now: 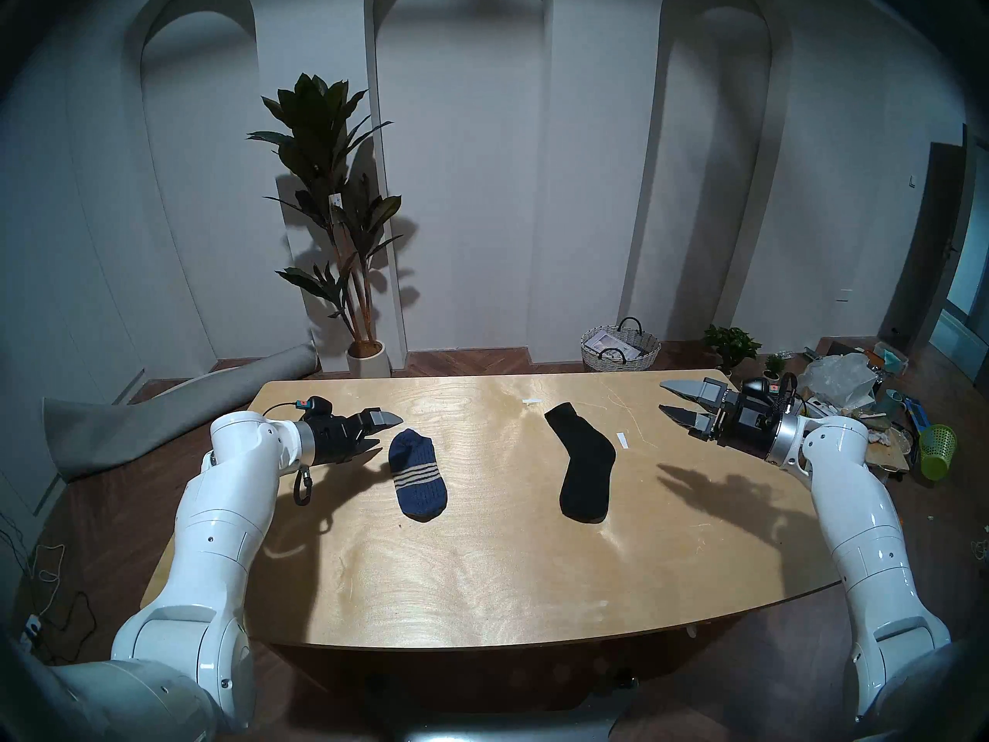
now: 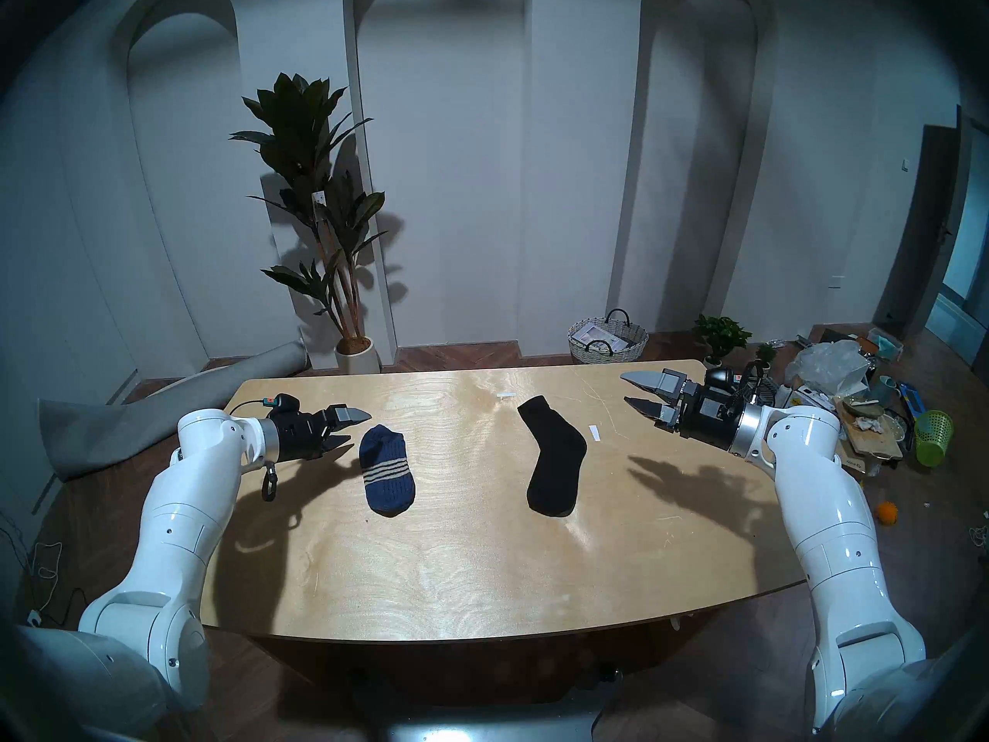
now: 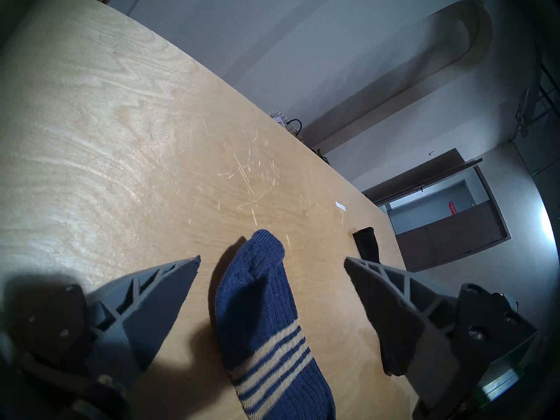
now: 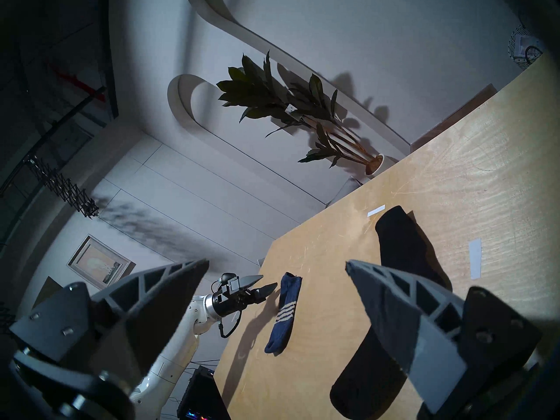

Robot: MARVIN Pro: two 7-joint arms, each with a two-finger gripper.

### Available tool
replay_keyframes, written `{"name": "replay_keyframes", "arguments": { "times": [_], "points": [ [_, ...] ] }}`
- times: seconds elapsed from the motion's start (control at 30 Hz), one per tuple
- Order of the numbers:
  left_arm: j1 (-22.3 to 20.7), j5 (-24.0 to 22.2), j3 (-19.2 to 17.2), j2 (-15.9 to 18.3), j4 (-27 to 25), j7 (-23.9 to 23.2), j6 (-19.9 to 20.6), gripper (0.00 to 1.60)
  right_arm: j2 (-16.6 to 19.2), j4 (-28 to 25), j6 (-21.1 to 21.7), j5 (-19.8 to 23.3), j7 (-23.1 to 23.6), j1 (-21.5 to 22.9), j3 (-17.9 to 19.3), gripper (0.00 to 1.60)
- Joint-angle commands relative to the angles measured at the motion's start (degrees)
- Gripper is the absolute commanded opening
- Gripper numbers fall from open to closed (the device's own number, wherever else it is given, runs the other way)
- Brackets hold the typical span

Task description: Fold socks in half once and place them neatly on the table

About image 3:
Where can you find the dark wooden door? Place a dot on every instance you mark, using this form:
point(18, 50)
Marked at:
point(437, 244)

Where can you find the black sock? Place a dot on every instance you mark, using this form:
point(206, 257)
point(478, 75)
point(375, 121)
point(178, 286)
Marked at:
point(366, 244)

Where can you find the blue sock with beige stripes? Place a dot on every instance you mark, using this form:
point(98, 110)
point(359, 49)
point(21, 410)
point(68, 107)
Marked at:
point(258, 309)

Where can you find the white tape strip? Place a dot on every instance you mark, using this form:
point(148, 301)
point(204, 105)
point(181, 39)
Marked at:
point(340, 206)

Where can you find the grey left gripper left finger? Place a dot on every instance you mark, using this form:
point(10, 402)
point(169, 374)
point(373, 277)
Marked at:
point(131, 318)

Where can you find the small potted green plant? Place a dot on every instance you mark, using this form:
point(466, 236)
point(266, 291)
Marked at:
point(321, 155)

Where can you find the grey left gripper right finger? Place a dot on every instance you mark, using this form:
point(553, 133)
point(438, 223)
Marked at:
point(420, 323)

